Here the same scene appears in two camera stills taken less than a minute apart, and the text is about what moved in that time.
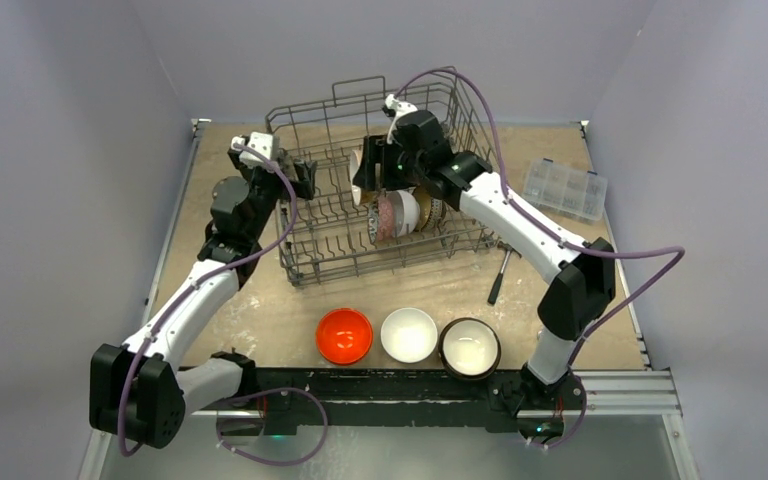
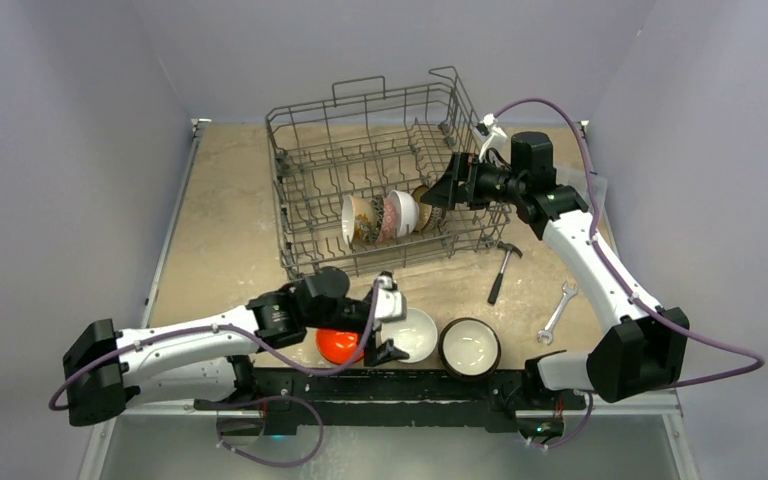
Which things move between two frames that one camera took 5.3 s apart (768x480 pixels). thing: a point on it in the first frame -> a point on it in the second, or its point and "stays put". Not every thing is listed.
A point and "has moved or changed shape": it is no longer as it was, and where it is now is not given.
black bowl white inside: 469,348 stays put
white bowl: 407,213 stays put
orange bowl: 344,336 stays put
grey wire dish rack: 370,176 stays put
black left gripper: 302,173 -> 375,353
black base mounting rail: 370,396 stays put
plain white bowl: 409,335 stays put
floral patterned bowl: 381,220 has moved or changed shape
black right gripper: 371,163 -> 460,183
